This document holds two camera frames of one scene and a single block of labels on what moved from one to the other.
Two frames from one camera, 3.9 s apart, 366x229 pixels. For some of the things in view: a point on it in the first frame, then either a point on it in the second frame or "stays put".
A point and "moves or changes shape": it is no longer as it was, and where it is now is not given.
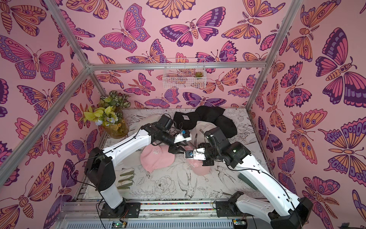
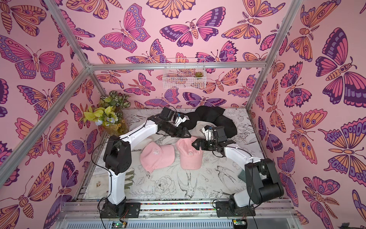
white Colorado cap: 135,156 stays put
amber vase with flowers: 109,115 stays put
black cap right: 227,125 stays put
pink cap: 196,165 moves or changes shape
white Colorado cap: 198,132 stays put
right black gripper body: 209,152 → 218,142
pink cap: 153,157 stays put
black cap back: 208,113 stays put
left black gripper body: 169,140 → 173,131
